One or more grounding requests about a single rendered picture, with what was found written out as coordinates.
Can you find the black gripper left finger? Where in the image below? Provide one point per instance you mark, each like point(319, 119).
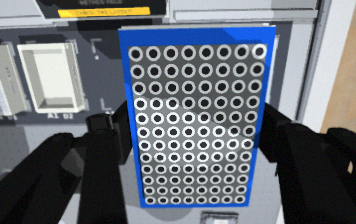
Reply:
point(32, 193)

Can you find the white one-well reservoir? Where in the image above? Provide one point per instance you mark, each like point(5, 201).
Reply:
point(55, 87)

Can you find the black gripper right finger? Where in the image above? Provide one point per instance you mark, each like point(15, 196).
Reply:
point(314, 189)

